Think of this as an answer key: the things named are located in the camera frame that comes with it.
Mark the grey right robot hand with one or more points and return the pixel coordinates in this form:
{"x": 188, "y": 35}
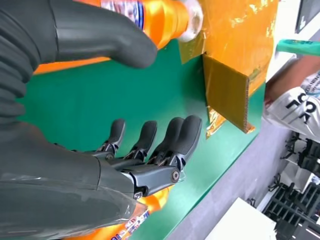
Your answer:
{"x": 50, "y": 165}

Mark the orange bottle with clear cap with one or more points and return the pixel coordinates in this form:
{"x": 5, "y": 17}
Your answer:
{"x": 152, "y": 203}

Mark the black plastic crate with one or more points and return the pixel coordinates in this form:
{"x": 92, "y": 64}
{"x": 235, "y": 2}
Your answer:
{"x": 295, "y": 212}

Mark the black metal frame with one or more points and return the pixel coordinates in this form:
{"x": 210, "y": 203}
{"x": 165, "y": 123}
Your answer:
{"x": 307, "y": 155}

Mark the person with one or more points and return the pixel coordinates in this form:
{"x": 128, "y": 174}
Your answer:
{"x": 295, "y": 112}

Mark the white rectangular box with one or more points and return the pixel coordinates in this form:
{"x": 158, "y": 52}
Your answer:
{"x": 240, "y": 222}

